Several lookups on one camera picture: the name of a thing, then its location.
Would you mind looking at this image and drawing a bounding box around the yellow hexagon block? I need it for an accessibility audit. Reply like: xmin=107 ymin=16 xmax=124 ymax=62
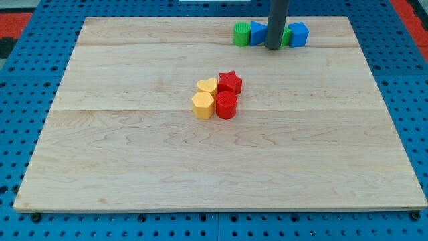
xmin=191 ymin=92 xmax=215 ymax=119

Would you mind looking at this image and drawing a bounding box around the yellow heart block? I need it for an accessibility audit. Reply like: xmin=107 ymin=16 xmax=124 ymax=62
xmin=197 ymin=78 xmax=218 ymax=98

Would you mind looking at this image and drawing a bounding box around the red cylinder block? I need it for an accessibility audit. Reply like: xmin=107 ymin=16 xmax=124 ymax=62
xmin=216 ymin=91 xmax=237 ymax=119

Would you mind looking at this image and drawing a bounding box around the red star block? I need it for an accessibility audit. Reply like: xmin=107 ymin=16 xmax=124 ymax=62
xmin=217 ymin=70 xmax=243 ymax=94

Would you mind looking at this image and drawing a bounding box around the green cylinder block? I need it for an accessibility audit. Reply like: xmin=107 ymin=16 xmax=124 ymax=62
xmin=233 ymin=21 xmax=251 ymax=46

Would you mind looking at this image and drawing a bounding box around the light wooden board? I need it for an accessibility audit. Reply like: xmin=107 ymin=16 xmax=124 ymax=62
xmin=13 ymin=17 xmax=427 ymax=213

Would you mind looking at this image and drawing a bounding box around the blue triangle block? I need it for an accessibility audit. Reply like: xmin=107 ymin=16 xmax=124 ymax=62
xmin=249 ymin=21 xmax=267 ymax=46

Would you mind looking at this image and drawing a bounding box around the green block behind rod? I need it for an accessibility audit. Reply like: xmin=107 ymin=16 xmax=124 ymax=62
xmin=282 ymin=27 xmax=292 ymax=46

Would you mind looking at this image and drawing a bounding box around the blue cube block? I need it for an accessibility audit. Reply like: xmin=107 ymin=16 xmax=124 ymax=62
xmin=288 ymin=22 xmax=309 ymax=48

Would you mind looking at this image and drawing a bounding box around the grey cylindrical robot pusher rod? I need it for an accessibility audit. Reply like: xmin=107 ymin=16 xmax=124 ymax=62
xmin=265 ymin=0 xmax=290 ymax=50

